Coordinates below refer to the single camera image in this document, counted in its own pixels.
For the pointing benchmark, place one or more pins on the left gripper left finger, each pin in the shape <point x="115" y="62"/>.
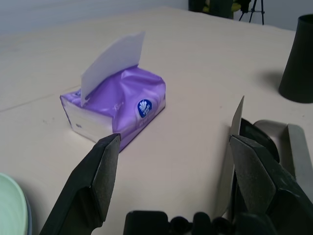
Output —
<point x="85" y="191"/>

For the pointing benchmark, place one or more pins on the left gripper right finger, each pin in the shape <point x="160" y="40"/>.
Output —
<point x="269" y="186"/>

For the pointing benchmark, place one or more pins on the light green plate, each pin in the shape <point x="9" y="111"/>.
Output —
<point x="9" y="208"/>

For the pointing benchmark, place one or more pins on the grey glasses case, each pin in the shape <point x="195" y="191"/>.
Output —
<point x="296" y="144"/>

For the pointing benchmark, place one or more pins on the light blue plate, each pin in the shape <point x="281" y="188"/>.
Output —
<point x="29" y="220"/>

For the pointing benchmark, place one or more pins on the purple tissue pack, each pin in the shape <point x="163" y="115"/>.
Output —
<point x="122" y="98"/>

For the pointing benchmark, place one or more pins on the black cup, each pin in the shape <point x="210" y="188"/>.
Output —
<point x="298" y="61"/>

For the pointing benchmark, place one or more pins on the black tripod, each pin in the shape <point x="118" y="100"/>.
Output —
<point x="255" y="9"/>

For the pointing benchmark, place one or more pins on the yellow-green stool cushion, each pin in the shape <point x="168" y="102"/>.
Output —
<point x="236" y="6"/>

